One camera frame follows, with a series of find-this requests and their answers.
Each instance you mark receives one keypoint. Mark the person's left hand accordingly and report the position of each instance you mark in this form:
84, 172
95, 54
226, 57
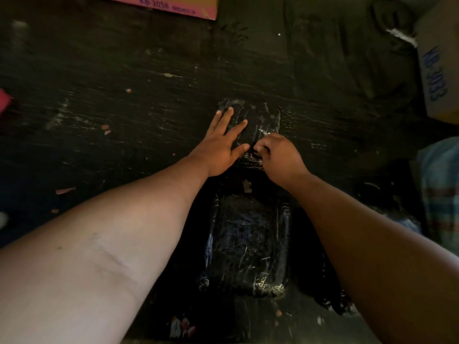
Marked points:
215, 154

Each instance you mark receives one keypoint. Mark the person's right hand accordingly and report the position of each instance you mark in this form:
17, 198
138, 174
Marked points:
283, 162

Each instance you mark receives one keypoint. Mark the person's left middle finger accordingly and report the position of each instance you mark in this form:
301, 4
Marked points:
226, 119

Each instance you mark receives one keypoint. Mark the person's right fingers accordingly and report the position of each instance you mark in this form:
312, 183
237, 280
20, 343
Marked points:
266, 143

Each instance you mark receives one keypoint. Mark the person's left thumb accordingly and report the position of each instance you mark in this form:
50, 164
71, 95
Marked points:
241, 151

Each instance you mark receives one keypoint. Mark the small black plastic-wrapped packet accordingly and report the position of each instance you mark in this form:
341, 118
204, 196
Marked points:
260, 119

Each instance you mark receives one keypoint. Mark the person's left forearm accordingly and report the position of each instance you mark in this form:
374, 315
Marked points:
93, 254

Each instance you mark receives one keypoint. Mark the person's right forearm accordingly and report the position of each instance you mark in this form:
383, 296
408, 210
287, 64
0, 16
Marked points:
376, 261

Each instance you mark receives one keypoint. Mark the large black plastic-wrapped packet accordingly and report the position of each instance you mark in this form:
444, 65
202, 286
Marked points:
247, 243

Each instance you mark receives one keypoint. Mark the pink cardboard box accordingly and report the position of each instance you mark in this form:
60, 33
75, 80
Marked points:
172, 4

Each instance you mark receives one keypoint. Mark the white paper strip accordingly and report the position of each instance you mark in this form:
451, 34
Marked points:
401, 36

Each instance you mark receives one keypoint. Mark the plaid cloth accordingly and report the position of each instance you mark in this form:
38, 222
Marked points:
441, 197

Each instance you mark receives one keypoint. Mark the colourful small wrapper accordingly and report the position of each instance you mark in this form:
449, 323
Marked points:
181, 327

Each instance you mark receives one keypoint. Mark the white cardboard box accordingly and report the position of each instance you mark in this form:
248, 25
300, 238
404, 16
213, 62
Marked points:
439, 60

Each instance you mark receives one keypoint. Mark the pink object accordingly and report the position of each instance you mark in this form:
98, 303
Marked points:
4, 100

